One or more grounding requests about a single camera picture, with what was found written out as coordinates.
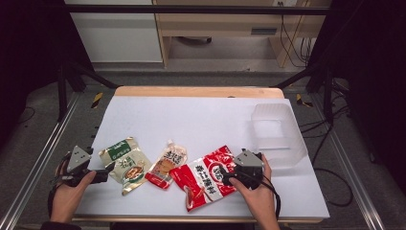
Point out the person's right hand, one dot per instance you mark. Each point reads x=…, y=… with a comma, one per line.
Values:
x=260, y=201

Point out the yellow and black tape strip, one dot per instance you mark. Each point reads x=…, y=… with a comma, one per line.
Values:
x=97, y=99
x=300, y=99

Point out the black curtain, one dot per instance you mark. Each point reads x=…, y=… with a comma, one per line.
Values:
x=373, y=80
x=28, y=48

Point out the person's left hand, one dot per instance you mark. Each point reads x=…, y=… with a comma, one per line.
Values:
x=65, y=201

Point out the green and cream food packet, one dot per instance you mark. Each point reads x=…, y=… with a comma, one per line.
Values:
x=127, y=163

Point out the black metal stand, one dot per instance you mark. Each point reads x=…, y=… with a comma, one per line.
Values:
x=73, y=76
x=322, y=80

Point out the clear plastic container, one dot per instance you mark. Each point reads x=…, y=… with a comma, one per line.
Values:
x=277, y=134

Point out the white table mat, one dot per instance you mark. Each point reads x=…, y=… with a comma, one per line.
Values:
x=191, y=121

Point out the black horizontal bar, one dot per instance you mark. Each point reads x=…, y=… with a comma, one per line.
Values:
x=191, y=9

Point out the wooden table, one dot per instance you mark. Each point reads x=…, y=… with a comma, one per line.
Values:
x=198, y=91

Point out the red and white sauce packet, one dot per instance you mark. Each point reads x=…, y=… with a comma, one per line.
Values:
x=201, y=182

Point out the white cabinet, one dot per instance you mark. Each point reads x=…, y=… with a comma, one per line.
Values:
x=118, y=35

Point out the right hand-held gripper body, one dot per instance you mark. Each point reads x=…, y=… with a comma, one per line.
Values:
x=249, y=159

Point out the aluminium floor rail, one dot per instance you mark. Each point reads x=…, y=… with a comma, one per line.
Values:
x=41, y=156
x=351, y=166

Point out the wooden desk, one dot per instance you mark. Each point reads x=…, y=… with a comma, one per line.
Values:
x=223, y=22

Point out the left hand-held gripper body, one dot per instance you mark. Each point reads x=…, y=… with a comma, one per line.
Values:
x=78, y=159

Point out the orange spout pouch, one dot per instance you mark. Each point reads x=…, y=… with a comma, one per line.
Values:
x=167, y=163

